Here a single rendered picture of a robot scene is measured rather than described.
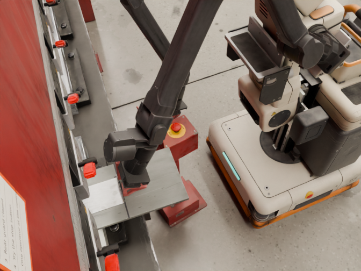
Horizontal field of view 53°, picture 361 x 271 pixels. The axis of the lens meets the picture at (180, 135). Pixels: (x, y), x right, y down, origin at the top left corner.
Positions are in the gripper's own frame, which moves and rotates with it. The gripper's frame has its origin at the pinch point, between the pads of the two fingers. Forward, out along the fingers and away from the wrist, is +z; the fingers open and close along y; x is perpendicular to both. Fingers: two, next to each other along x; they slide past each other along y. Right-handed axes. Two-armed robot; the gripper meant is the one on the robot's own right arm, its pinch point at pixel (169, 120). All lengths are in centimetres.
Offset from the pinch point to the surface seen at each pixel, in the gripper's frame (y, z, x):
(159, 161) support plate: 26.8, -21.9, 30.7
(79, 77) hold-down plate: 29.1, -11.3, -24.4
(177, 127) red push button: 4.7, -8.2, 10.7
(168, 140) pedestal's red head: 8.5, -4.1, 12.0
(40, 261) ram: 69, -70, 66
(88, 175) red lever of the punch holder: 55, -47, 44
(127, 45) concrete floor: -53, 60, -132
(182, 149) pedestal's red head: 2.6, 0.9, 15.1
